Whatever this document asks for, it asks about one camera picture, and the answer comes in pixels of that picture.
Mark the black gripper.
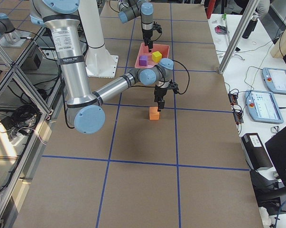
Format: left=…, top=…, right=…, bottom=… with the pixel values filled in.
left=141, top=21, right=162, bottom=53
left=154, top=80, right=179, bottom=112

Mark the orange foam block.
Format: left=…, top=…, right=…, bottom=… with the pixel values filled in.
left=149, top=106, right=160, bottom=120

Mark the yellow foam block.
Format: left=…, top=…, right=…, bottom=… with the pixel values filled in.
left=151, top=51, right=162, bottom=63

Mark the purple foam block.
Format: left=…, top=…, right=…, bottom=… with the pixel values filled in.
left=138, top=55, right=148, bottom=67

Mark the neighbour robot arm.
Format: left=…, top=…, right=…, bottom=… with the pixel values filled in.
left=0, top=13, right=19, bottom=44

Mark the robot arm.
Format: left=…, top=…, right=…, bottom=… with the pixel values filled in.
left=30, top=0, right=178, bottom=134
left=118, top=0, right=162, bottom=53

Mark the pink plastic bin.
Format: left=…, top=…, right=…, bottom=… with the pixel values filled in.
left=135, top=42, right=170, bottom=68

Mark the grey pink pouch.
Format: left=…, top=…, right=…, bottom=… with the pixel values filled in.
left=214, top=25, right=229, bottom=35

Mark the near teach pendant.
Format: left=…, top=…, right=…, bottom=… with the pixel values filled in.
left=245, top=90, right=284, bottom=124

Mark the teach pendant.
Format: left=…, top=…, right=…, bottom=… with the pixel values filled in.
left=262, top=67, right=286, bottom=95
left=245, top=90, right=284, bottom=124

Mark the black water bottle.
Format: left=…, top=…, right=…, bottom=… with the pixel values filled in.
left=242, top=15, right=258, bottom=39

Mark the black power brick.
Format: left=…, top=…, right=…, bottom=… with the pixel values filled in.
left=241, top=133, right=273, bottom=171

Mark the far teach pendant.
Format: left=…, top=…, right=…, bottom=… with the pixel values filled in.
left=262, top=67, right=286, bottom=95

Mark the black monitor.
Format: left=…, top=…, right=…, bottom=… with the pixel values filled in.
left=265, top=126, right=286, bottom=186

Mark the aluminium frame post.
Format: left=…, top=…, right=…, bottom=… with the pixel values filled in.
left=218, top=0, right=259, bottom=75

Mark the aluminium frame rack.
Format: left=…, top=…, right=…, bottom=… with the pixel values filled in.
left=0, top=28, right=62, bottom=228

